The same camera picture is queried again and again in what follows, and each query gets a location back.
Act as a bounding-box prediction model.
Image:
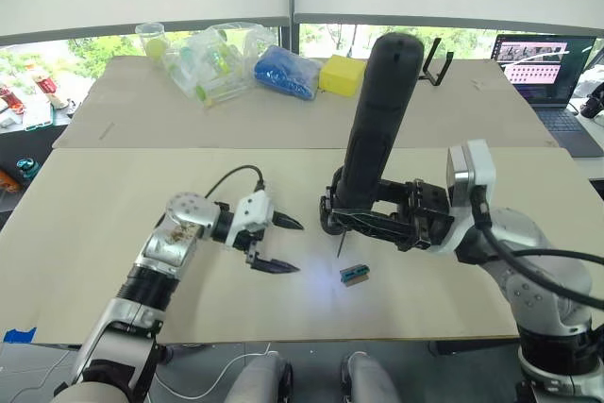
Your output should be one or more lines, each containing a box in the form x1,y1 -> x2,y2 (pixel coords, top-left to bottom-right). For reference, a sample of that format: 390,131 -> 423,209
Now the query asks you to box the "grey window post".
278,14 -> 303,57

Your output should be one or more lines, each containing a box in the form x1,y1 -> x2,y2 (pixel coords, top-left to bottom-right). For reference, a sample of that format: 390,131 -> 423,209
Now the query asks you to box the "blue tape piece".
2,327 -> 38,345

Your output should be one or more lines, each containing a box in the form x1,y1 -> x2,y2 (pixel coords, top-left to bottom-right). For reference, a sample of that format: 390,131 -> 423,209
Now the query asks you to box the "teal round object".
15,156 -> 40,181

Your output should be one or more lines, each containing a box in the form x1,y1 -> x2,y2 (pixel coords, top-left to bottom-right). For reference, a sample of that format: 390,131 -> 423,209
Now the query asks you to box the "small green tan gripper piece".
339,264 -> 370,288

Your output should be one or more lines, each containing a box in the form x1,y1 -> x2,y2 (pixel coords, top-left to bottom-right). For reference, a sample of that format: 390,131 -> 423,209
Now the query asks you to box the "black frame stand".
416,37 -> 456,89

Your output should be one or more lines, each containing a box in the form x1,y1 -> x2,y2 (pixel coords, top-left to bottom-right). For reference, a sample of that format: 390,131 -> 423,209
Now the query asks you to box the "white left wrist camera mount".
225,190 -> 276,249

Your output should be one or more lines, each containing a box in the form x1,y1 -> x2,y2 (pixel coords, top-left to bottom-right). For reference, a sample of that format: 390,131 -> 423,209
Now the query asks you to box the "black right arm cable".
473,185 -> 604,343

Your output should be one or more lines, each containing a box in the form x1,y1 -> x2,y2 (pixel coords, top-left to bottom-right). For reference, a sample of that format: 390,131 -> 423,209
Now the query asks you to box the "white floor cable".
154,349 -> 280,400

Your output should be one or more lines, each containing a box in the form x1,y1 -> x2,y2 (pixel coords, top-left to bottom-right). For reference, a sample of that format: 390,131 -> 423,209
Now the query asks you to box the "green edged tray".
22,99 -> 54,133

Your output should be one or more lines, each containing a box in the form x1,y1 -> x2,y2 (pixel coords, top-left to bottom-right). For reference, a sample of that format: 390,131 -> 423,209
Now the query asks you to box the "clear cup with green ball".
134,21 -> 172,65

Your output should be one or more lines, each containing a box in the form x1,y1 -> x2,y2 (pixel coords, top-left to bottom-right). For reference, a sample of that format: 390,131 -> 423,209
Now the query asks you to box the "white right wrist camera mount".
431,139 -> 498,254

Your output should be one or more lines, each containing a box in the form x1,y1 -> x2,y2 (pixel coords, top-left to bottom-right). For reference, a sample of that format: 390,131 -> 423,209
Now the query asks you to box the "bottle with red label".
27,62 -> 73,109

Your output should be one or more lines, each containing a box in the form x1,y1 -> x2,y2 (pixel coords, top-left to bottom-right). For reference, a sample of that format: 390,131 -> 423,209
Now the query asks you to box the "blue plastic bag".
253,44 -> 325,102

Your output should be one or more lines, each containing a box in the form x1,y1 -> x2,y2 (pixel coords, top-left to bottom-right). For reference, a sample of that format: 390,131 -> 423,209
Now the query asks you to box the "open laptop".
490,34 -> 604,160

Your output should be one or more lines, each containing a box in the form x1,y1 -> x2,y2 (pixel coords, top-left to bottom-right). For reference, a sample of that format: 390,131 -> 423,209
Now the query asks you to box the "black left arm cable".
204,164 -> 267,197

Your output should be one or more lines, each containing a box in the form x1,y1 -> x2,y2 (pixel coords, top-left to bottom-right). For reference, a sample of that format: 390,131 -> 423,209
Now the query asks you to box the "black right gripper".
324,177 -> 458,253

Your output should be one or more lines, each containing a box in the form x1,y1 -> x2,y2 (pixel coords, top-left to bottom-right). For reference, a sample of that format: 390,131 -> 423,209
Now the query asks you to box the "clear plastic bag with items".
161,22 -> 280,110

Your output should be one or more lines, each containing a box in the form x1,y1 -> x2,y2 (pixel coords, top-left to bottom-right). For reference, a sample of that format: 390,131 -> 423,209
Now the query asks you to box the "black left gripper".
233,210 -> 305,277

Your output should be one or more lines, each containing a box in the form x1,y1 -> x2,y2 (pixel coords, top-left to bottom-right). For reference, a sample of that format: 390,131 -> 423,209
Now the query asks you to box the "red snack packet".
0,83 -> 25,115

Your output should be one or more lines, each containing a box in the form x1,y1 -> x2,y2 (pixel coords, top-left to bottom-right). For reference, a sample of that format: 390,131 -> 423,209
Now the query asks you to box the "grey rounded leg shape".
225,354 -> 294,403
340,351 -> 403,403

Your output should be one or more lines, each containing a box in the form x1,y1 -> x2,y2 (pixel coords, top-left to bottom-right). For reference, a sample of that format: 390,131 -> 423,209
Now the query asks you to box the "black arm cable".
204,164 -> 267,197
473,185 -> 604,343

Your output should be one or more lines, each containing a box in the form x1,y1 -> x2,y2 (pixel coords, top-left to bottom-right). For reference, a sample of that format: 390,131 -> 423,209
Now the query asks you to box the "black round desk device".
579,83 -> 604,120

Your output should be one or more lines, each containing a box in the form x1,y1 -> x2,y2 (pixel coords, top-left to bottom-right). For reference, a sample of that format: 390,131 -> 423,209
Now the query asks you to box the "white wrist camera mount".
431,139 -> 498,254
225,190 -> 276,249

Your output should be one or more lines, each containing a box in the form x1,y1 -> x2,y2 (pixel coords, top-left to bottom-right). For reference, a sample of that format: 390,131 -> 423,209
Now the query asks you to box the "orange packet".
0,168 -> 23,194

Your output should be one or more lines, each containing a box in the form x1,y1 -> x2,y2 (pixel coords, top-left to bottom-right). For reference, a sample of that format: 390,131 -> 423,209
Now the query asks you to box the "yellow box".
319,54 -> 367,98

